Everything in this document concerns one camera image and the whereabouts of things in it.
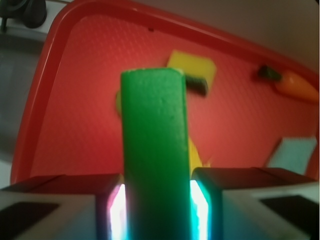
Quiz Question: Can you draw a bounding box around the gripper left finger with light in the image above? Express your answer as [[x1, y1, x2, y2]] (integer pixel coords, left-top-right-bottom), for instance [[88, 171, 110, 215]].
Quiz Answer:
[[0, 174, 127, 240]]

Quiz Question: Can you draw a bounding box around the gripper right finger with light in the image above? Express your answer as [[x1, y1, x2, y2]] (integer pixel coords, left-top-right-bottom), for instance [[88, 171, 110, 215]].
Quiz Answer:
[[190, 167, 320, 240]]

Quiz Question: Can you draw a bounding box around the green rectangular block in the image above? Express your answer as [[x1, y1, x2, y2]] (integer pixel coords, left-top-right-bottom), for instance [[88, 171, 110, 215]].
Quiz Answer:
[[120, 68, 190, 240]]

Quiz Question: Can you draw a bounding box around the yellow cloth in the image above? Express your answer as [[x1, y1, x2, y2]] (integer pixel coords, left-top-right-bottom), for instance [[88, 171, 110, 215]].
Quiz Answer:
[[188, 137, 211, 176]]

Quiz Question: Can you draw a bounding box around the red plastic tray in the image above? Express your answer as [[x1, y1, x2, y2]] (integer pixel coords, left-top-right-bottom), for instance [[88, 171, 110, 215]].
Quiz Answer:
[[10, 0, 319, 184]]

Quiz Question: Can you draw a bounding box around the light blue folded cloth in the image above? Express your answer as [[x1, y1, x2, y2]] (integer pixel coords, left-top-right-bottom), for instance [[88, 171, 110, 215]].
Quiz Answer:
[[266, 136, 318, 175]]

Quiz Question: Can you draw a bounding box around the yellow sponge with dark pad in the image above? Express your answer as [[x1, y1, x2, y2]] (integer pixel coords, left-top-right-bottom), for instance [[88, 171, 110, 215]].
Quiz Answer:
[[166, 50, 217, 96]]

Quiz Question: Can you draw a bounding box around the orange toy carrot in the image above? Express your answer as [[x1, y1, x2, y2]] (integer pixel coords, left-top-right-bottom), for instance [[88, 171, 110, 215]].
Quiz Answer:
[[257, 65, 319, 104]]

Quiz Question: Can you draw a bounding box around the grey toy faucet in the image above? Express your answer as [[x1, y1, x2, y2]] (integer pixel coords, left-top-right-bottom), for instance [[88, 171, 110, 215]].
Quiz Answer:
[[0, 0, 47, 33]]

